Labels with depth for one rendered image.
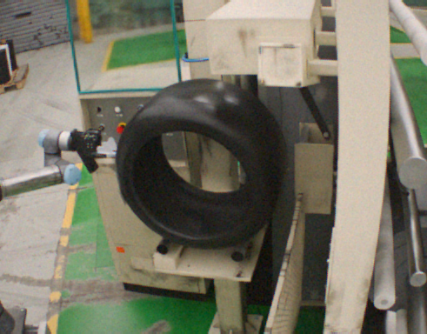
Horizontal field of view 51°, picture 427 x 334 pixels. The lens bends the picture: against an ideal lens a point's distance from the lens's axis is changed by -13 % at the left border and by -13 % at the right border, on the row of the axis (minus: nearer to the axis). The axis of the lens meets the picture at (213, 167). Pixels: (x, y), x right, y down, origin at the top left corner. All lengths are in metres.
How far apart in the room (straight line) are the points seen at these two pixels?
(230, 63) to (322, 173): 0.82
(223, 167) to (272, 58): 1.02
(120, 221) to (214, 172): 0.83
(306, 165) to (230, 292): 0.83
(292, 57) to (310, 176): 0.91
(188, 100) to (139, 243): 1.34
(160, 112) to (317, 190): 0.69
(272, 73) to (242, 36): 0.14
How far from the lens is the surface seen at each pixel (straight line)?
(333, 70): 1.13
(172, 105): 1.55
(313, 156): 1.84
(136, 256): 2.80
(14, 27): 11.07
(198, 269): 1.88
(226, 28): 1.14
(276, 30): 1.12
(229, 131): 1.51
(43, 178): 1.78
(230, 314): 2.52
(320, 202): 1.94
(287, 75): 1.04
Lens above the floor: 1.99
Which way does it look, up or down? 28 degrees down
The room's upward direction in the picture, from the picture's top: 6 degrees counter-clockwise
